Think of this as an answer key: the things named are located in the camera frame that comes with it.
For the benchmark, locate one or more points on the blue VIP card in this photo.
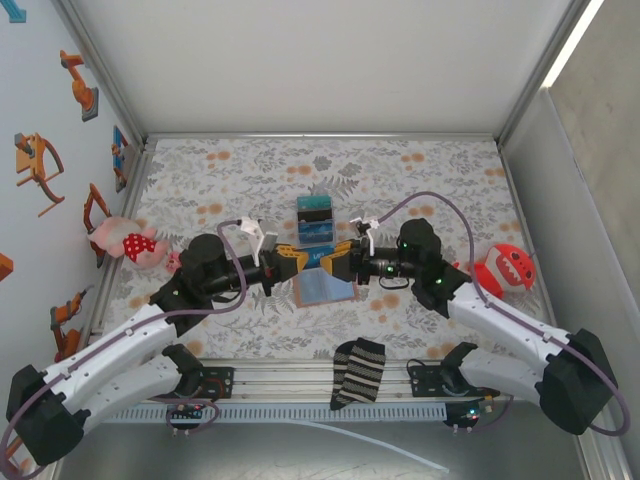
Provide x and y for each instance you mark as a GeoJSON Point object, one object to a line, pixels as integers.
{"type": "Point", "coordinates": [315, 257]}

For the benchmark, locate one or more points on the tan leather card holder wallet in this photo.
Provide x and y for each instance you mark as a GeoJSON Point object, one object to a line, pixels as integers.
{"type": "Point", "coordinates": [320, 292]}

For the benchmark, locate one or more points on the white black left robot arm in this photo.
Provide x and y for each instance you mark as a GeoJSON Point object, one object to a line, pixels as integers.
{"type": "Point", "coordinates": [110, 345]}

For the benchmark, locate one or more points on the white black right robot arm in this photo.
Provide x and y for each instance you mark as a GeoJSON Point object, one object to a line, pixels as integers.
{"type": "Point", "coordinates": [500, 320]}

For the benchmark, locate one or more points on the blue cards in box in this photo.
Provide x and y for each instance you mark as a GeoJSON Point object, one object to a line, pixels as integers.
{"type": "Point", "coordinates": [316, 231]}

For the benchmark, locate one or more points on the black plastic card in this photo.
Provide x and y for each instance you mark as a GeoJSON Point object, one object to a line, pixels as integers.
{"type": "Point", "coordinates": [315, 215]}

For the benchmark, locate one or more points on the teal plastic card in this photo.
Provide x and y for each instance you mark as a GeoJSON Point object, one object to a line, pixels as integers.
{"type": "Point", "coordinates": [314, 202]}

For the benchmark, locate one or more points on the pink plush toy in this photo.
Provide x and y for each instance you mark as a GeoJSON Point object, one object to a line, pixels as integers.
{"type": "Point", "coordinates": [130, 242]}

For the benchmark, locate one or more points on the red monster plush toy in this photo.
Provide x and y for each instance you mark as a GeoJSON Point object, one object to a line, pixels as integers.
{"type": "Point", "coordinates": [507, 267]}

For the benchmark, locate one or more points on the floral printed table mat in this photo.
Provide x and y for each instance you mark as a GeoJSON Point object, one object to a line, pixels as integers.
{"type": "Point", "coordinates": [240, 165]}

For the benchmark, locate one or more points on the black beige striped sock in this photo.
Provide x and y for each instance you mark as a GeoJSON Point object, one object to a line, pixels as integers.
{"type": "Point", "coordinates": [357, 372]}

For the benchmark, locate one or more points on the blue orange machine sticker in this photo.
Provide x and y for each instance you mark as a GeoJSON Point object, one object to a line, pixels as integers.
{"type": "Point", "coordinates": [120, 155]}

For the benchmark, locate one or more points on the small circuit board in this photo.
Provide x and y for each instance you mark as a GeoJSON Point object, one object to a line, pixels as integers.
{"type": "Point", "coordinates": [185, 413]}

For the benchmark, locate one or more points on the round black circuit board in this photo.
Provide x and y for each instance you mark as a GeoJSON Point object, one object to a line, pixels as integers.
{"type": "Point", "coordinates": [467, 415]}

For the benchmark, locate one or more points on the orange grey claw sticker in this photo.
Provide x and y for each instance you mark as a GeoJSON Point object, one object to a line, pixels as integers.
{"type": "Point", "coordinates": [32, 165]}

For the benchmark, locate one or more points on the white light strip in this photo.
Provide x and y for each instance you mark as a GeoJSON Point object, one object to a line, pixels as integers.
{"type": "Point", "coordinates": [570, 45]}

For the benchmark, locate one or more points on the aluminium frame bar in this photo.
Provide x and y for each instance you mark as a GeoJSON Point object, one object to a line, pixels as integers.
{"type": "Point", "coordinates": [320, 136]}
{"type": "Point", "coordinates": [127, 215]}
{"type": "Point", "coordinates": [520, 220]}

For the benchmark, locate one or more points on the wide aluminium extrusion rail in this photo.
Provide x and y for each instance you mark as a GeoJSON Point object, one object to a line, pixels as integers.
{"type": "Point", "coordinates": [280, 380]}

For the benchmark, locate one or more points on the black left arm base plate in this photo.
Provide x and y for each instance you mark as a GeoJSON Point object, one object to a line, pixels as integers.
{"type": "Point", "coordinates": [222, 382]}

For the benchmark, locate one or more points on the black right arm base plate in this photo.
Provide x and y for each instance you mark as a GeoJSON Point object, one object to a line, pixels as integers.
{"type": "Point", "coordinates": [425, 382]}

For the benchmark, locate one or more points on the orange block wall sticker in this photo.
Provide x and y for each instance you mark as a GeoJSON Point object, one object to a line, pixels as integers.
{"type": "Point", "coordinates": [5, 267]}

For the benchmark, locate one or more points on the aluminium frame post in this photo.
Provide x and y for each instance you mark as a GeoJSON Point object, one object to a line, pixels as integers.
{"type": "Point", "coordinates": [100, 65]}
{"type": "Point", "coordinates": [545, 65]}

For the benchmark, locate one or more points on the blue wall sticker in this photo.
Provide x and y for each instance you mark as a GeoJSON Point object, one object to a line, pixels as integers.
{"type": "Point", "coordinates": [15, 12]}

